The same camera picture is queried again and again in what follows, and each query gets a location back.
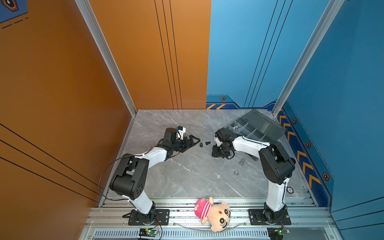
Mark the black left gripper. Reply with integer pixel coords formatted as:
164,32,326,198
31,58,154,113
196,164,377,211
171,135,200,153

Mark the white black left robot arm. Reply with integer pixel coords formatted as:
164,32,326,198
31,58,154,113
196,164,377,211
110,135,201,225

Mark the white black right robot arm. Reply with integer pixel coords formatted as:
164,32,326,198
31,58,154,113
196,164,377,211
212,129,296,225

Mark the silver bolt on table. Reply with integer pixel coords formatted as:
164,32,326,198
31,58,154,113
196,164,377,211
239,158,246,166

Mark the grey plastic organizer box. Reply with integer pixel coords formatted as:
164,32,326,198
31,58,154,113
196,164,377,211
226,110,289,162

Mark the pink plush doll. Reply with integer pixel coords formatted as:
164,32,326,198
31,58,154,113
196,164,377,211
194,197,232,232

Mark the right green circuit board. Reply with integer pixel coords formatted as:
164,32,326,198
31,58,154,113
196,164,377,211
267,228,291,240

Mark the green circuit board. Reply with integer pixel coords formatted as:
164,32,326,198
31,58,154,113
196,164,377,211
138,228,160,240
267,228,291,240

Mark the left green circuit board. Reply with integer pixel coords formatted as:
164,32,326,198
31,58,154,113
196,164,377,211
138,228,160,240

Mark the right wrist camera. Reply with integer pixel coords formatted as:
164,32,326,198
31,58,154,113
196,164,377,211
215,128,232,143

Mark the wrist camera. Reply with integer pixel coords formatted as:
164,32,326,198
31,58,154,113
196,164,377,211
164,126,186,142
215,128,232,143

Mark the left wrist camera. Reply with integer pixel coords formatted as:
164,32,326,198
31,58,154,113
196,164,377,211
164,126,186,142

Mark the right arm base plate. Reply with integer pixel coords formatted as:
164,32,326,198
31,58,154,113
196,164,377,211
248,208,292,226

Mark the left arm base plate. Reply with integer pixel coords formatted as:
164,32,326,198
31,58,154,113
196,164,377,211
128,209,170,226

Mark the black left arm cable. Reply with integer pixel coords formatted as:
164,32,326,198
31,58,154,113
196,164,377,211
98,154,133,201

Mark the aluminium rail frame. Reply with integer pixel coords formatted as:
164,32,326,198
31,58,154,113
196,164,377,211
80,197,342,240

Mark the aluminium corner post left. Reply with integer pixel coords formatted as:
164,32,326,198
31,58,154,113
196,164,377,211
75,0,137,117

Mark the aluminium corner post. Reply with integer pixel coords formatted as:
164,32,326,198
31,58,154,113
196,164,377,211
272,0,345,118
75,0,137,117

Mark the aluminium corner post right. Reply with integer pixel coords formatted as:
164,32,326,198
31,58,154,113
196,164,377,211
272,0,345,118

